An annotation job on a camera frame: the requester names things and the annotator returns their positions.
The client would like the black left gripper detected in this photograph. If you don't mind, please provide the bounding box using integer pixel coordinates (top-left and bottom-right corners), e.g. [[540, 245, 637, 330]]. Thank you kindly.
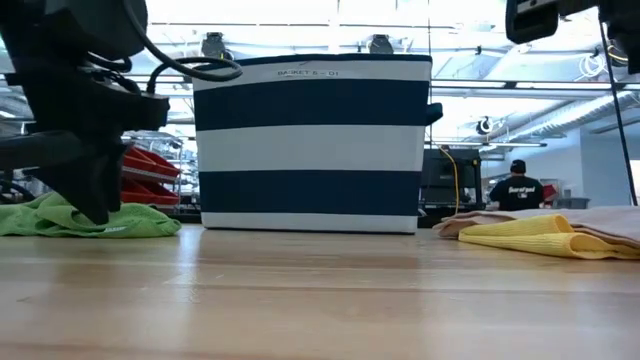
[[0, 57, 170, 225]]

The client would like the green microfibre towel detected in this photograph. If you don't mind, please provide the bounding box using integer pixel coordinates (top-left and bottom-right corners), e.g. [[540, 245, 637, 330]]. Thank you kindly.
[[0, 191, 183, 239]]

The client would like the pale pink towel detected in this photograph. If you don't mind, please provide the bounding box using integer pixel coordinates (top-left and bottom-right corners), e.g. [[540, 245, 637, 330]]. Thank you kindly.
[[432, 205, 640, 251]]

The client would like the yellow microfibre towel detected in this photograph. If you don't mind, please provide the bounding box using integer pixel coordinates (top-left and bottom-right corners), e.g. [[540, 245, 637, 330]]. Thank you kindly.
[[458, 213, 640, 261]]

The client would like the metal rack with red bins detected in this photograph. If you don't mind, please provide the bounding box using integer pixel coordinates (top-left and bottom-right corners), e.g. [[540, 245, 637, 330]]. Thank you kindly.
[[119, 144, 182, 207]]

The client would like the person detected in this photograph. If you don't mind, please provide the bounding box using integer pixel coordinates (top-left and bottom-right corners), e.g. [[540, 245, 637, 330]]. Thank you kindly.
[[488, 158, 545, 212]]

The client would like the black equipment cart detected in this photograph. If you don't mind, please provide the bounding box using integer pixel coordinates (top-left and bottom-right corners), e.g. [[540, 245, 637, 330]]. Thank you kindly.
[[419, 147, 485, 212]]

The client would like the grey office chair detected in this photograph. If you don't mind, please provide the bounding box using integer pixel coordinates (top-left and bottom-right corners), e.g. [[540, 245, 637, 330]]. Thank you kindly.
[[552, 197, 591, 210]]

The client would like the navy white striped fabric basket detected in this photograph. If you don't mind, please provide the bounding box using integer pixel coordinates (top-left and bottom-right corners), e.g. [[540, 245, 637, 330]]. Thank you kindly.
[[192, 53, 444, 235]]

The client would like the black ceiling cable reel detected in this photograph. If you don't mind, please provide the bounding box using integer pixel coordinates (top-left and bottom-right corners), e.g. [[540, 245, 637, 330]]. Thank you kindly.
[[607, 42, 629, 69], [368, 33, 395, 55], [474, 115, 496, 136], [201, 32, 229, 59]]

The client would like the long black slanted cable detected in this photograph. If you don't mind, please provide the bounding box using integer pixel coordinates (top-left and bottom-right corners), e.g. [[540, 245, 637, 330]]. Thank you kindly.
[[599, 22, 640, 207]]

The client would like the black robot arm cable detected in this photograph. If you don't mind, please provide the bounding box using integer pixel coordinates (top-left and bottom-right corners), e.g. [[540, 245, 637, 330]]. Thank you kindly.
[[122, 0, 244, 84]]

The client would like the yellow cable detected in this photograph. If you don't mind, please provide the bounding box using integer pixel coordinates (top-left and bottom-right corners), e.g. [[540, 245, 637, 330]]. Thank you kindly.
[[438, 145, 460, 216]]

